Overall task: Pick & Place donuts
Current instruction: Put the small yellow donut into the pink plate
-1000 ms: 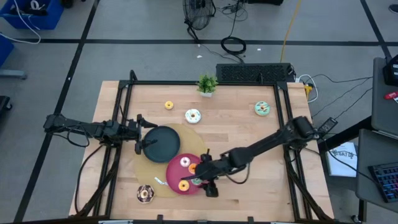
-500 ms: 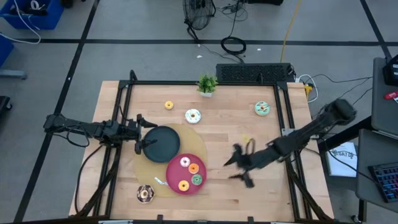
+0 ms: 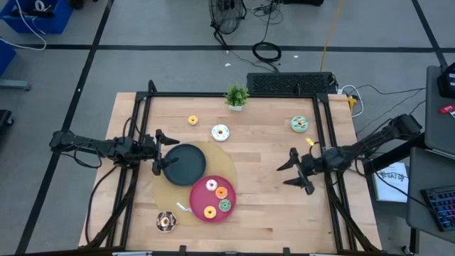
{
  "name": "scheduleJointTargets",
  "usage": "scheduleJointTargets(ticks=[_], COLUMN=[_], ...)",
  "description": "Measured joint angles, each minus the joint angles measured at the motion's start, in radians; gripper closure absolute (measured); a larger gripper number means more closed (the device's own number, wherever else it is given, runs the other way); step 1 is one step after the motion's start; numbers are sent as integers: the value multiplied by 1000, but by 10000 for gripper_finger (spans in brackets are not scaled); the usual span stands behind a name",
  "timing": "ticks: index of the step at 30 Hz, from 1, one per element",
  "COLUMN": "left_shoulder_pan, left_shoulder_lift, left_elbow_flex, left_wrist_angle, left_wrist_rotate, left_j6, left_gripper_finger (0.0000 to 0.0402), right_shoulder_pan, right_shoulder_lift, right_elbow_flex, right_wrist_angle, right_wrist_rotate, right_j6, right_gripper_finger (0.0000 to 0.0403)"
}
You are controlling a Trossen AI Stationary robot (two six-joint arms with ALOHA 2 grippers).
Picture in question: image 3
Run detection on green plant in white pot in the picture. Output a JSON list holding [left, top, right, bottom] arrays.
[[224, 84, 250, 112]]

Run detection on black floor fan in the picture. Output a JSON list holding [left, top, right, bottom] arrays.
[[208, 0, 247, 49]]

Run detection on black left wrist camera cable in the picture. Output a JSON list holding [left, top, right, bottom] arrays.
[[122, 116, 145, 143]]

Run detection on black caster base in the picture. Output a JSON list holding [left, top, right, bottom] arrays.
[[0, 109, 15, 129]]

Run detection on white looped power cable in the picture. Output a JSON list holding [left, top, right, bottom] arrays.
[[337, 84, 365, 118]]

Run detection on long black arm cable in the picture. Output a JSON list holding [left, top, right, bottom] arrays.
[[84, 165, 120, 246]]

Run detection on pink round plate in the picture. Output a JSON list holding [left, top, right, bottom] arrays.
[[189, 175, 237, 224]]

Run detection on grey metal table foot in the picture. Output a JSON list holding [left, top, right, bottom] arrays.
[[0, 79, 32, 92]]

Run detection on black desktop device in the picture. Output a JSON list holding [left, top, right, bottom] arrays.
[[437, 62, 455, 100]]

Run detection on coiled black cable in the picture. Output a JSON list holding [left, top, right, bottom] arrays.
[[251, 21, 284, 72]]

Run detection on grey desk with keyboard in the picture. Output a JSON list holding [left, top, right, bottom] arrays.
[[406, 146, 455, 245]]

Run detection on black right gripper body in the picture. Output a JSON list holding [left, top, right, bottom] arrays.
[[290, 147, 326, 196]]

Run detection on black diagonal support bar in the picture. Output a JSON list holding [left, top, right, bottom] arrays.
[[362, 137, 427, 175]]

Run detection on black aluminium table frame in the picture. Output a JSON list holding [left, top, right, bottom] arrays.
[[80, 80, 383, 255]]

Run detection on backlit black keyboard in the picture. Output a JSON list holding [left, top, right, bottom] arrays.
[[420, 184, 455, 233]]

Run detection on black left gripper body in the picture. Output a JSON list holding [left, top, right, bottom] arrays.
[[139, 135, 159, 163]]

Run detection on dark grey round plate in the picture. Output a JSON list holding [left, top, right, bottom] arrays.
[[162, 144, 208, 187]]

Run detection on tangled black floor cables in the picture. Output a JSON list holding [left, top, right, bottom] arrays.
[[248, 1, 285, 26]]

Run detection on large teal iced donut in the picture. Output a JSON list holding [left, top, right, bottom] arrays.
[[290, 115, 310, 134]]

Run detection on black computer case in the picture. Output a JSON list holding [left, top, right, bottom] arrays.
[[246, 72, 338, 95]]

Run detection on chocolate donut with pink drizzle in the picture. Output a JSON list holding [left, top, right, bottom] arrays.
[[155, 210, 178, 233]]

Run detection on white printed paper sheet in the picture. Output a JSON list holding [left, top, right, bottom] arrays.
[[372, 161, 410, 203]]

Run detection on yellow hanging cable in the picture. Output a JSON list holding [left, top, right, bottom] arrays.
[[319, 0, 346, 72]]

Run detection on large blue plastic bin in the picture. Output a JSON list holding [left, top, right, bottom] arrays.
[[0, 0, 74, 35]]

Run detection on white donut with teal drizzle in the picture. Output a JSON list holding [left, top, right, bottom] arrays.
[[211, 124, 231, 142]]

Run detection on round woven straw placemat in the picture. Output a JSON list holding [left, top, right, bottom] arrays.
[[153, 141, 238, 227]]

